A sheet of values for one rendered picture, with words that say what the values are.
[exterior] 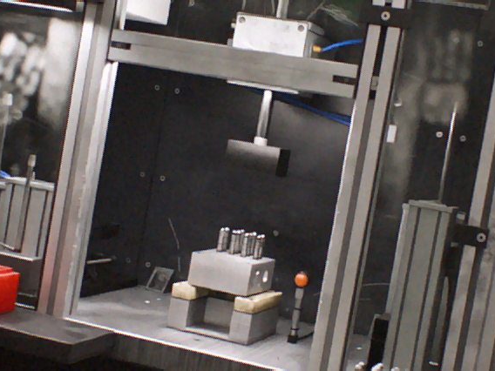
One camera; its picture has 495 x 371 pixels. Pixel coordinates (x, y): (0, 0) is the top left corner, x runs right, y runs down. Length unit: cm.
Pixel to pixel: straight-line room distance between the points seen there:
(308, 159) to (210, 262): 36
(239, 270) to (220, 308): 11
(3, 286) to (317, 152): 63
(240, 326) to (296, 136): 44
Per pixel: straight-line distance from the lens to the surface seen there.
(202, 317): 181
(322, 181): 200
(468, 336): 153
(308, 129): 201
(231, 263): 172
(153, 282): 209
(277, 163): 176
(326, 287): 156
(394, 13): 155
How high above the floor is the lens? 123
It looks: 3 degrees down
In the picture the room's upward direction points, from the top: 10 degrees clockwise
